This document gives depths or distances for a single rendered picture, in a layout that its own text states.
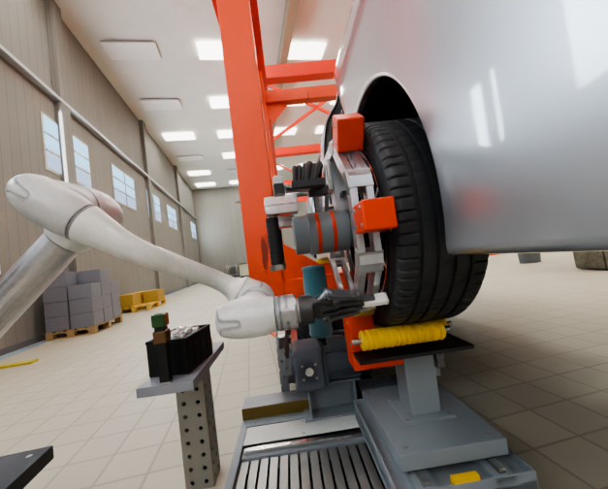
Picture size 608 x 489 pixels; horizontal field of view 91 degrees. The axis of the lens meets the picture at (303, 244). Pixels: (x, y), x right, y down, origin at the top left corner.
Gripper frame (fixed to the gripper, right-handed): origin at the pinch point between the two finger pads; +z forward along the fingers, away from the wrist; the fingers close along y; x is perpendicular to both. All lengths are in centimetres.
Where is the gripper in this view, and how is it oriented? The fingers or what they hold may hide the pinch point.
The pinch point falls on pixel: (373, 300)
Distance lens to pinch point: 82.7
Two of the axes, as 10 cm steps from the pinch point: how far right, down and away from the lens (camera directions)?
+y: -0.5, -7.4, -6.8
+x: -1.3, -6.7, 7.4
